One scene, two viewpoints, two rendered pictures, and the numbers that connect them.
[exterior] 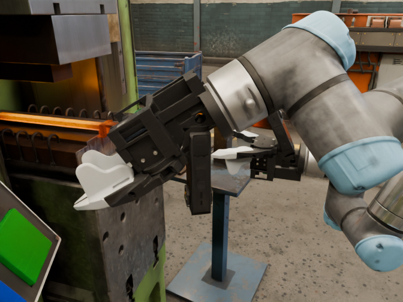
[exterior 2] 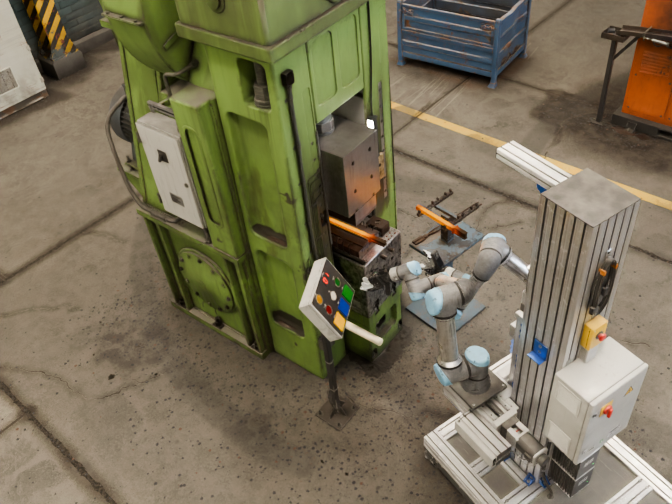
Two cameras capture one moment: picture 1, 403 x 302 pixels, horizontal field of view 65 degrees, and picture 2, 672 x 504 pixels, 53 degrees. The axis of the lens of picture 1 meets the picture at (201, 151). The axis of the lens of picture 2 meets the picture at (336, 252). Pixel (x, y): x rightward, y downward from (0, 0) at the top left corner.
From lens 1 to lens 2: 316 cm
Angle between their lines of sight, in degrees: 29
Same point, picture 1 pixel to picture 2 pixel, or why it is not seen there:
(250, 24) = not seen: outside the picture
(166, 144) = (379, 282)
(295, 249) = (516, 299)
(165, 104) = (380, 273)
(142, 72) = (438, 29)
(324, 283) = not seen: hidden behind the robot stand
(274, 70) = (401, 274)
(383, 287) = not seen: hidden behind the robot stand
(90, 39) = (367, 209)
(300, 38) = (406, 269)
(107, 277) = (367, 299)
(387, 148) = (416, 295)
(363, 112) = (414, 287)
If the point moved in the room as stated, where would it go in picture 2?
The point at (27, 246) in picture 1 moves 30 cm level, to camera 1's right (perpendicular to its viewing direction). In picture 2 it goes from (348, 294) to (402, 305)
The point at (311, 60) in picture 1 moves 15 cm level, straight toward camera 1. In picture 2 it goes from (407, 274) to (389, 292)
